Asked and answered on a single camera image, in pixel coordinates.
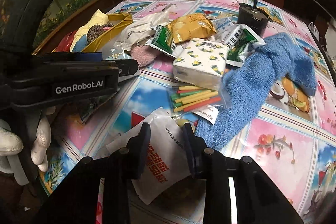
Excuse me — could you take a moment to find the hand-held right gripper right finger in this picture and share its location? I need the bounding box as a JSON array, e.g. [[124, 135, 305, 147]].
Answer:
[[182, 122, 305, 224]]

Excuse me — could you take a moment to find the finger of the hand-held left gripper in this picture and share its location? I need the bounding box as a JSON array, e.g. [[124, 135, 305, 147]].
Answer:
[[101, 58, 139, 81], [72, 52, 103, 62]]

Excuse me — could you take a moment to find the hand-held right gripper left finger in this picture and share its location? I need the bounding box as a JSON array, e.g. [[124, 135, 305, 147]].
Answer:
[[34, 122, 152, 224]]

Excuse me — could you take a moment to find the white packet with red print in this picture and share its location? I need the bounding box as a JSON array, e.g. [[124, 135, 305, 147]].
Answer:
[[106, 107, 193, 205]]

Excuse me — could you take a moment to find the pink fuzzy plush item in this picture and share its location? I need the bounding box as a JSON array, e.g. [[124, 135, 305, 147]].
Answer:
[[130, 44, 159, 67]]

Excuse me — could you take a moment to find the gold cardboard box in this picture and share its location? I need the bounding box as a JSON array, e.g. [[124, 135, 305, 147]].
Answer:
[[51, 13, 134, 54]]

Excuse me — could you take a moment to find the lemon print tissue pack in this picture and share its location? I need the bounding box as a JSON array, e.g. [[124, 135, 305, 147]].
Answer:
[[173, 38, 229, 91]]

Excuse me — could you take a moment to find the person's left hand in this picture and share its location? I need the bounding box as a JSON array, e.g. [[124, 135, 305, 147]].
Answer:
[[0, 108, 51, 186]]

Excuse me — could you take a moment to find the light blue cloth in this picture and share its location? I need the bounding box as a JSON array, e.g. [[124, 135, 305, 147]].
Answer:
[[70, 36, 91, 53]]

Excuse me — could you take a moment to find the teal printed packet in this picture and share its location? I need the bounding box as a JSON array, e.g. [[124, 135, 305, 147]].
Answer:
[[102, 47, 133, 60]]

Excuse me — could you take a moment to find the brown speckled fuzzy item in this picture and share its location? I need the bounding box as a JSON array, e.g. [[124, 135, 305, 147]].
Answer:
[[86, 24, 114, 43]]

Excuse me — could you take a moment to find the red foil packet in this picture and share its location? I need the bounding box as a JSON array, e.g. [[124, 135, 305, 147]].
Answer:
[[56, 31, 78, 53]]

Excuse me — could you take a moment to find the yellow towel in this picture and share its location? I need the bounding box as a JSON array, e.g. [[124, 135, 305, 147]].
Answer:
[[70, 9, 109, 52]]

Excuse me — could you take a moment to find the white plastic bag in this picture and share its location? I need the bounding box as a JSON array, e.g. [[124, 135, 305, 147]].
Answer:
[[115, 7, 171, 52]]

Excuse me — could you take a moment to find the dark printed packet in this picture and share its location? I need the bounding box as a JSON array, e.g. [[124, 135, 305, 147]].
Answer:
[[79, 97, 111, 123]]

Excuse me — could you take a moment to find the bag of coloured sticks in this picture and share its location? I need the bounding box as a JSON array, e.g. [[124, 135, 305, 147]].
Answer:
[[167, 84, 223, 125]]

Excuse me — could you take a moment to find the green and white packet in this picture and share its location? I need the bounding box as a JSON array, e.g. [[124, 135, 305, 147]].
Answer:
[[146, 25, 183, 58], [225, 25, 266, 67]]

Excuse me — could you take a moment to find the yellow snack packet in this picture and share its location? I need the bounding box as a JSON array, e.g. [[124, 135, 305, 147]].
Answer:
[[167, 14, 217, 44]]

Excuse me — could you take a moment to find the blue towel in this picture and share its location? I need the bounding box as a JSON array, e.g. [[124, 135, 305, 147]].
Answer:
[[196, 32, 317, 151]]

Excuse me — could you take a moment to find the blue and white packet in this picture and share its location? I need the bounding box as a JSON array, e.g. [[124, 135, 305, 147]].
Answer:
[[214, 17, 238, 42]]

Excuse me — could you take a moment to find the black container with stick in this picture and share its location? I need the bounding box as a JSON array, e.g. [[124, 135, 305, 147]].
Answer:
[[237, 0, 273, 37]]

